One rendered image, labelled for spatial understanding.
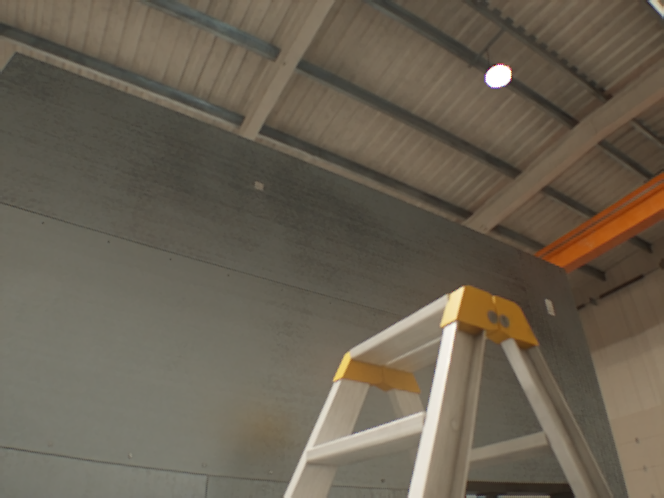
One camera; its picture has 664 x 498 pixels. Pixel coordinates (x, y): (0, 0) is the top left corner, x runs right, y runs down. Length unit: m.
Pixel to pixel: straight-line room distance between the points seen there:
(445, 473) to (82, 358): 0.85
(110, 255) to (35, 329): 0.27
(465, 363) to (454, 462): 0.16
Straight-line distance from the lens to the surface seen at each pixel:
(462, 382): 0.73
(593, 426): 2.30
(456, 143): 8.58
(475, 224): 9.94
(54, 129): 1.54
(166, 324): 1.26
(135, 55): 7.85
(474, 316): 0.77
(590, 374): 2.43
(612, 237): 9.33
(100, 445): 1.16
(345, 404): 0.95
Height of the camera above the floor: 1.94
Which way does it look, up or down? 34 degrees up
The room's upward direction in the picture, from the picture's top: straight up
